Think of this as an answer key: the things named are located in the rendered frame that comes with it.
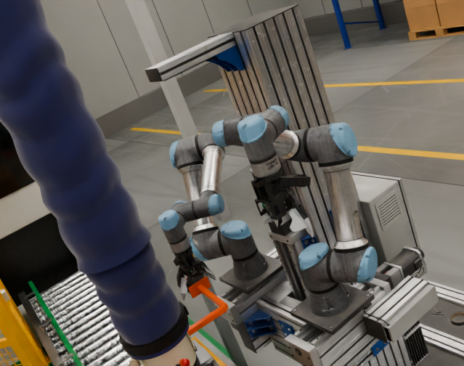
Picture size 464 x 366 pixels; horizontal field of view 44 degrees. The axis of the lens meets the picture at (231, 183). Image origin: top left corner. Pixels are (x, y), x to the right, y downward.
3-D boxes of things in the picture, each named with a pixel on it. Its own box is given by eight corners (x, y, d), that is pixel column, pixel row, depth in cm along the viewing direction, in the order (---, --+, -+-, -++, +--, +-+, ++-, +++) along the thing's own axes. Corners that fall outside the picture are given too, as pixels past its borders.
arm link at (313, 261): (313, 271, 210) (301, 240, 205) (347, 270, 202) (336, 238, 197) (301, 291, 201) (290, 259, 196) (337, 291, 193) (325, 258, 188)
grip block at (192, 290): (184, 291, 226) (179, 281, 224) (202, 279, 229) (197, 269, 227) (193, 298, 219) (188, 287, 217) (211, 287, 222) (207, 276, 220)
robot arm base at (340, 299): (330, 285, 215) (322, 264, 211) (359, 296, 202) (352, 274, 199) (302, 308, 208) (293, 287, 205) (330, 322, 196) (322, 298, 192)
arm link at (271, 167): (264, 150, 154) (283, 152, 148) (270, 165, 156) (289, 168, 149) (244, 163, 151) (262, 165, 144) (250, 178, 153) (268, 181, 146)
